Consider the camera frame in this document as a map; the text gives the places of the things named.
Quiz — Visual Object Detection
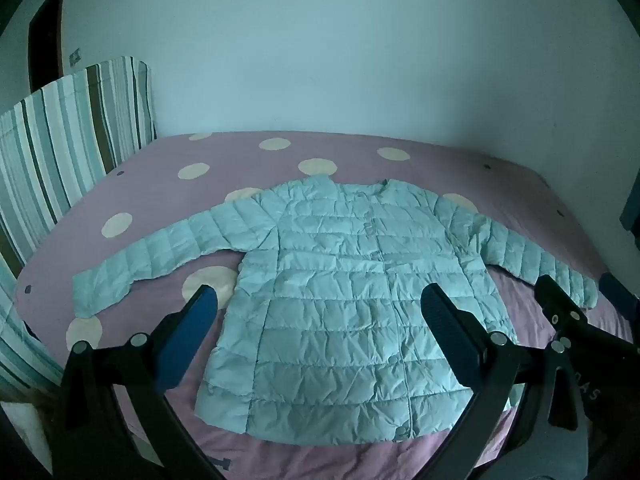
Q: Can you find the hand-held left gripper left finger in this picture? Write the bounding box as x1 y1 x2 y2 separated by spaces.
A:
52 284 221 480

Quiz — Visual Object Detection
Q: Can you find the pink polka dot bed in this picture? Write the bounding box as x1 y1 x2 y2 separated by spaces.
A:
15 131 636 480

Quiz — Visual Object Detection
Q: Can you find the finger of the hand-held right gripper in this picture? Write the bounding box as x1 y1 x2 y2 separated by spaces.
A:
533 274 589 332

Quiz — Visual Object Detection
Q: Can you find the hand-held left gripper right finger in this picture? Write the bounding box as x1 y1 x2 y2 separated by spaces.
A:
410 282 531 480

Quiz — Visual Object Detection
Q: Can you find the light blue quilted puffer jacket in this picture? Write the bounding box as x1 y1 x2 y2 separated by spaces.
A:
71 176 599 445

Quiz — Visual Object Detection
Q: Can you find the dark wooden door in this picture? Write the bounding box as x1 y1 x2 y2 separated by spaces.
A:
27 0 68 93

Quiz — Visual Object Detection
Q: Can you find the dark teal furniture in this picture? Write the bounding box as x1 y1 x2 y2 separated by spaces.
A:
597 175 640 321

